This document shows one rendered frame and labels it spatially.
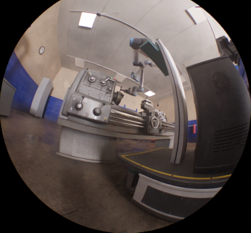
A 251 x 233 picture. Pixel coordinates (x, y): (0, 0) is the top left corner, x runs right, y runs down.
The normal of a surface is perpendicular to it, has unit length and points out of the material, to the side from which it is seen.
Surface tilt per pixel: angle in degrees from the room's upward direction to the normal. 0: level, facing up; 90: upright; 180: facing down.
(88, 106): 90
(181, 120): 90
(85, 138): 90
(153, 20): 180
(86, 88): 90
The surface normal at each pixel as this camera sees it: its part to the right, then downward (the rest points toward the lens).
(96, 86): 0.50, -0.20
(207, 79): -0.77, -0.30
